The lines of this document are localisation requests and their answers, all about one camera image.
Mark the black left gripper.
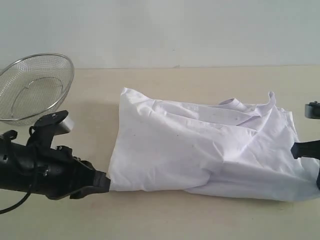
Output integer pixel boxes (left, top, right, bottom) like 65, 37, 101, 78
27, 144, 111, 200

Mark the white t-shirt red lettering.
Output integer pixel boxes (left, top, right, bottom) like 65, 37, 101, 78
108, 88, 320, 202

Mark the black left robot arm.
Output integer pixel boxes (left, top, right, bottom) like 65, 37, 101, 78
0, 139, 111, 200

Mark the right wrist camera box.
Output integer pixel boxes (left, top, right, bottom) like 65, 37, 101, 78
304, 101, 320, 120

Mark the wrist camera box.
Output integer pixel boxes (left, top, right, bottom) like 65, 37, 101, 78
304, 101, 320, 120
26, 110, 75, 148

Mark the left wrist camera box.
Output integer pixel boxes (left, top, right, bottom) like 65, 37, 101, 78
26, 110, 75, 148

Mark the metal mesh strainer bowl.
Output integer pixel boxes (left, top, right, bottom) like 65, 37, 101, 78
0, 53, 75, 126

